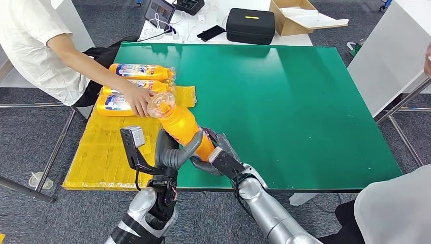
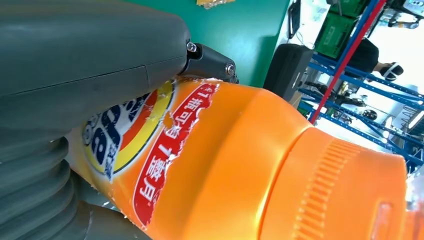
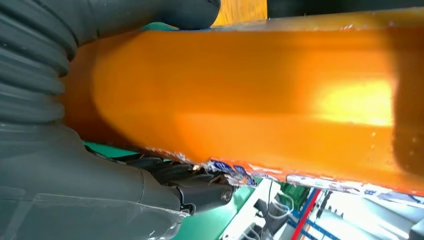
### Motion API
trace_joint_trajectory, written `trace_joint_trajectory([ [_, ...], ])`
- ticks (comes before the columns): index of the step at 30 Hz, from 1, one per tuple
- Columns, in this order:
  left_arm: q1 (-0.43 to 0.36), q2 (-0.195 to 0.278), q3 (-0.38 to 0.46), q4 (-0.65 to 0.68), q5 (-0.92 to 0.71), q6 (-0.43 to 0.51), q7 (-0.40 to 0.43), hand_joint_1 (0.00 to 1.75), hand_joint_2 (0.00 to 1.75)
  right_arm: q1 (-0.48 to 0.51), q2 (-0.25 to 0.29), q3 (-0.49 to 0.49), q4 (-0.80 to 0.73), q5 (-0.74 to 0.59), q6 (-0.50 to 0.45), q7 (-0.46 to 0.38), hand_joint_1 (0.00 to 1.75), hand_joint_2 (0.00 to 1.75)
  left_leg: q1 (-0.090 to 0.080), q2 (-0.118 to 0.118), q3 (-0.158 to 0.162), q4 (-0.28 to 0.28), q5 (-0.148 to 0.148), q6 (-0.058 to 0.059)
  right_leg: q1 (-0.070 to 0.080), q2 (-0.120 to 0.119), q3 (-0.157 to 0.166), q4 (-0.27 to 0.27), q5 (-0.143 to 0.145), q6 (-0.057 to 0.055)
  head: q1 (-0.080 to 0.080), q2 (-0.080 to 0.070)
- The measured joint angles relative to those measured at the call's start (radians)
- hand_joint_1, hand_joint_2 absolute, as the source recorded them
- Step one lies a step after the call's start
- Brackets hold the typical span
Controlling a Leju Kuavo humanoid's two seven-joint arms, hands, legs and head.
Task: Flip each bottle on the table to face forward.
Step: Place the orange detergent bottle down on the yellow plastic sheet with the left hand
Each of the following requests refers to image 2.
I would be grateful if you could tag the yellow taped cardboard mat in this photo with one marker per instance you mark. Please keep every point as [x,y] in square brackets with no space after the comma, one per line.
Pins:
[213,2]

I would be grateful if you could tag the person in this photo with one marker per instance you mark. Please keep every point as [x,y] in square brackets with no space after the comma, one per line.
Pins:
[367,56]

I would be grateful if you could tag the white table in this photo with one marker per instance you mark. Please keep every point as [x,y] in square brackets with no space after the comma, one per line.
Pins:
[311,23]

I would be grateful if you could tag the blue metal shelving rack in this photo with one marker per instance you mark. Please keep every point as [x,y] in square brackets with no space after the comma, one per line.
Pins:
[364,82]

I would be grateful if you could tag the black zip case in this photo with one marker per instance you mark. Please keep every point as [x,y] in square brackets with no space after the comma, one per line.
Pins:
[286,69]

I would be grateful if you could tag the green plastic crate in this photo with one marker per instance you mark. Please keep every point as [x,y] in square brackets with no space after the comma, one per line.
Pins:
[334,36]

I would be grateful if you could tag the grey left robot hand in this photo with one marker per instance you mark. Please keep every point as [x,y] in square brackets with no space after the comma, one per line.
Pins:
[82,49]

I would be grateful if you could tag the tablet with dark screen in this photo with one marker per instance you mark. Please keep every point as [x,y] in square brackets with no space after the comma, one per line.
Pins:
[294,16]

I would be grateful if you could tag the green topped table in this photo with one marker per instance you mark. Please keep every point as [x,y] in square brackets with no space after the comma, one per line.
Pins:
[238,33]

